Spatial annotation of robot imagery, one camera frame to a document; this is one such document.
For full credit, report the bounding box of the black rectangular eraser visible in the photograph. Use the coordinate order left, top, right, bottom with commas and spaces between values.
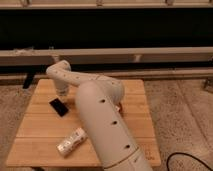
49, 98, 68, 117

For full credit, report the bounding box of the white plastic bottle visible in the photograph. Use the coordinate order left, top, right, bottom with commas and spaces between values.
57, 128, 87, 157

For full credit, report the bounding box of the grey metal rail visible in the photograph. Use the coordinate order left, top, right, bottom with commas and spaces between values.
0, 46, 213, 66

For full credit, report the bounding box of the black floor cable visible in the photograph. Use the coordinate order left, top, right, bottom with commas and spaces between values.
166, 152, 213, 171

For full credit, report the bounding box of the black rail support leg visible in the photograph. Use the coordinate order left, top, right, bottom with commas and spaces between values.
23, 72, 36, 89

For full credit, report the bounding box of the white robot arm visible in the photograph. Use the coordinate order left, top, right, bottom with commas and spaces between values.
46, 60, 153, 171

